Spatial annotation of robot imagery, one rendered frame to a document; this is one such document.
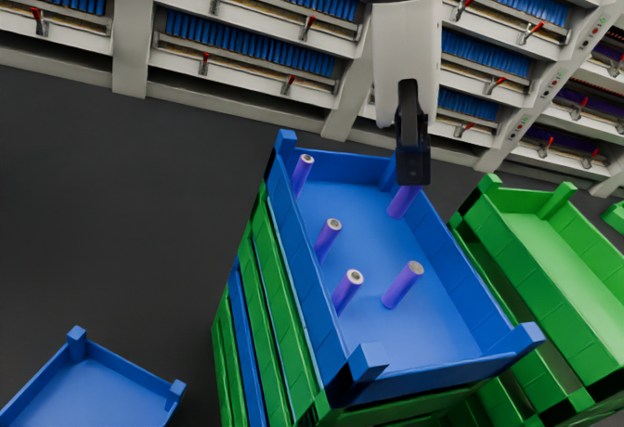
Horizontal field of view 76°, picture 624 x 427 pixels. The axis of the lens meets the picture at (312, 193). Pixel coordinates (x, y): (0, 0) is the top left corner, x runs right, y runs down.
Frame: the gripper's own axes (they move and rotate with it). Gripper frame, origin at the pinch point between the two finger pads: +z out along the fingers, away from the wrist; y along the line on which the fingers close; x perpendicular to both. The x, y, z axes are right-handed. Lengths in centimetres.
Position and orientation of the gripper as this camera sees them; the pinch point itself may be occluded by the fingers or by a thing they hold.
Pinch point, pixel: (413, 159)
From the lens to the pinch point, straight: 40.7
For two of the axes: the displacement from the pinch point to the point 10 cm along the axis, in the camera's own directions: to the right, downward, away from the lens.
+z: 1.7, 8.3, 5.4
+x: 9.6, -0.1, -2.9
